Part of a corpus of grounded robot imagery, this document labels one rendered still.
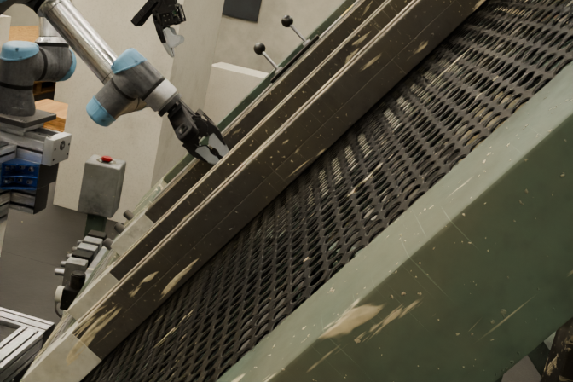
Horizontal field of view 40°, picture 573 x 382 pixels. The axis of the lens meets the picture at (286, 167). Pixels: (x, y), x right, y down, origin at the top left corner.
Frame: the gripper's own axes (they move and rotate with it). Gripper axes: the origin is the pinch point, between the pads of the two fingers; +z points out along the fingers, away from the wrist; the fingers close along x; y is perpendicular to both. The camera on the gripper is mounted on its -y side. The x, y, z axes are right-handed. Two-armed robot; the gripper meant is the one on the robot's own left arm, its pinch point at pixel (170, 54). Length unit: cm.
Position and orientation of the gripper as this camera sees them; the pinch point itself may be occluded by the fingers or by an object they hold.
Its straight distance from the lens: 252.6
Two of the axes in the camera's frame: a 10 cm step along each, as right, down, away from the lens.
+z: 2.6, 9.5, 1.4
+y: 9.4, -2.2, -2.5
